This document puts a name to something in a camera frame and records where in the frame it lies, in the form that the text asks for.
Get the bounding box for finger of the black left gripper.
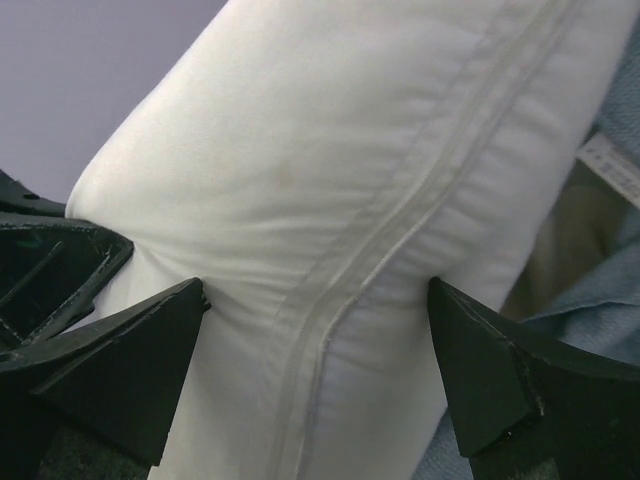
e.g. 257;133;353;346
1;173;134;350

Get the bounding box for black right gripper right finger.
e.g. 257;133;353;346
427;278;639;479

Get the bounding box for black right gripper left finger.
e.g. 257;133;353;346
1;278;208;479

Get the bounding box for blue-grey pillowcase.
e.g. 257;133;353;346
416;36;639;479

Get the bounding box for white pillow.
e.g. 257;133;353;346
66;1;639;479

